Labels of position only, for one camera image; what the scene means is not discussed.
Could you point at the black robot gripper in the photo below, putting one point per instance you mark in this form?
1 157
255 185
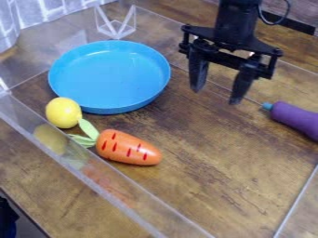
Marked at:
231 45

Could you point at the purple toy eggplant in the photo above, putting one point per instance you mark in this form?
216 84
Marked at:
295 117

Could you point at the orange toy carrot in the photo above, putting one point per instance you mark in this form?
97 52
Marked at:
117 145

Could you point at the yellow toy lemon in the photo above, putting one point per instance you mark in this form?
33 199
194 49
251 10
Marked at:
64 112

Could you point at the blue plastic plate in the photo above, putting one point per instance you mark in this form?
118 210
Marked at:
110 76

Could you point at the clear acrylic barrier wall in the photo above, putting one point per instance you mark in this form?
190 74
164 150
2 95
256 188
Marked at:
158 218

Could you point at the clear acrylic triangular bracket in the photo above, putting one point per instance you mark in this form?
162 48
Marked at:
114 28

